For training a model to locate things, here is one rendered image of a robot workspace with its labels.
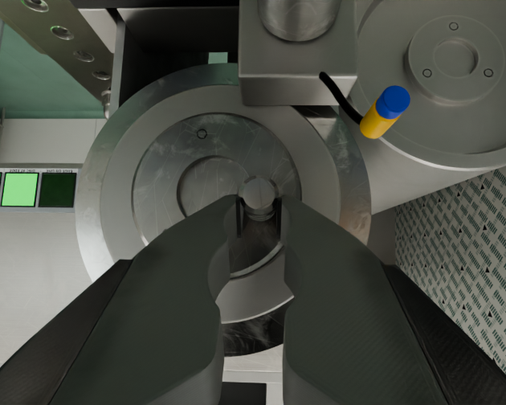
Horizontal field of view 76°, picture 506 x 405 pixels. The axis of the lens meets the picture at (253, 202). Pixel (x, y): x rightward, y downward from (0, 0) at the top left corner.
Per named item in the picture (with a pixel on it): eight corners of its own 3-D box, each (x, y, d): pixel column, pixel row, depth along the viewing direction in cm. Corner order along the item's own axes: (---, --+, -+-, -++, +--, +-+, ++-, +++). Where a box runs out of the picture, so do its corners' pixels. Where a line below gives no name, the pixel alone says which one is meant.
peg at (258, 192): (283, 209, 11) (242, 218, 11) (279, 218, 14) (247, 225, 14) (274, 169, 11) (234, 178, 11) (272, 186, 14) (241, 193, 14)
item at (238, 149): (162, 92, 15) (320, 136, 14) (174, 110, 17) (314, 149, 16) (104, 249, 14) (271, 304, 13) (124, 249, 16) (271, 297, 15)
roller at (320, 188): (337, 82, 16) (344, 327, 14) (294, 187, 42) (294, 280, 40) (108, 83, 16) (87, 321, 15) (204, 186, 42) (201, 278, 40)
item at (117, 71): (141, -162, 20) (117, 117, 17) (208, 59, 44) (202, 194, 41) (133, -162, 20) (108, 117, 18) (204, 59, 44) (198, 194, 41)
